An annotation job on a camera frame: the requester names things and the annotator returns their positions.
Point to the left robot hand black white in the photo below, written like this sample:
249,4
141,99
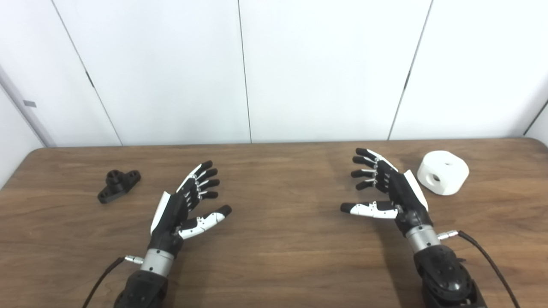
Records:
171,216

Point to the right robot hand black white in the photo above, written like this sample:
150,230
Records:
404,196

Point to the round white piece with holes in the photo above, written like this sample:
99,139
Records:
447,175

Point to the black flanged holder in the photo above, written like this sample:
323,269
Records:
116,185

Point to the grey wall corner strip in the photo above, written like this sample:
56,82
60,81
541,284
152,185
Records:
25,111

